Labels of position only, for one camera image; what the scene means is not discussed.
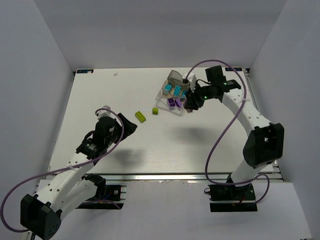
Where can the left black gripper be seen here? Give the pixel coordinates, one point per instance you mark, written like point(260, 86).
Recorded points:
point(120, 125)

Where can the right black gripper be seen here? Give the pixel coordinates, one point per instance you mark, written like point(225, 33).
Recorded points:
point(192, 99)

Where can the green 2x4 lego brick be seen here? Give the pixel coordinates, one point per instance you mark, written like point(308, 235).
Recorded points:
point(140, 117)

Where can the round teal lego piece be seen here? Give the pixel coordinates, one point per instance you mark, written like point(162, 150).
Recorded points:
point(168, 88)

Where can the purple curved lego piece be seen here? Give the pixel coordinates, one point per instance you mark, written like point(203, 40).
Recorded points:
point(171, 102)

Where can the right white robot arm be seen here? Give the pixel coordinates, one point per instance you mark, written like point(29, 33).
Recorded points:
point(265, 140)

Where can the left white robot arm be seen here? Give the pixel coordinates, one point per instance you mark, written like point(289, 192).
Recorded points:
point(43, 212)

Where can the right corner blue label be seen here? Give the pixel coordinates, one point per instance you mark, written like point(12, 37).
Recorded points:
point(238, 69)

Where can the corner blue label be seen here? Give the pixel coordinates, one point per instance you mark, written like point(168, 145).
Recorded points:
point(238, 69)
point(84, 71)

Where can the clear plastic container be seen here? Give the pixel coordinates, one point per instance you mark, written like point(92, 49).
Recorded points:
point(166, 101)

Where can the green small lego brick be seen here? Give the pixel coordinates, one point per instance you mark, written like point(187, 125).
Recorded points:
point(155, 111)

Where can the left corner blue label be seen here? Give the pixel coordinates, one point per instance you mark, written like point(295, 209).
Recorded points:
point(84, 71)

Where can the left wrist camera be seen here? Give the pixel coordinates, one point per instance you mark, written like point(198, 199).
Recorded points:
point(105, 112)

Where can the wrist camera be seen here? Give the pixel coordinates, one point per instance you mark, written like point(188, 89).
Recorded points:
point(105, 112)
point(190, 79)

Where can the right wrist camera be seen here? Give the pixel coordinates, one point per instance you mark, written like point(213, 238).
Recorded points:
point(190, 79)

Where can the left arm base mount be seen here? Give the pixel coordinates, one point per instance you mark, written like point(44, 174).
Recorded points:
point(112, 193)

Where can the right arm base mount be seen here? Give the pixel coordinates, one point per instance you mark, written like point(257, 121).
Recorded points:
point(231, 199)

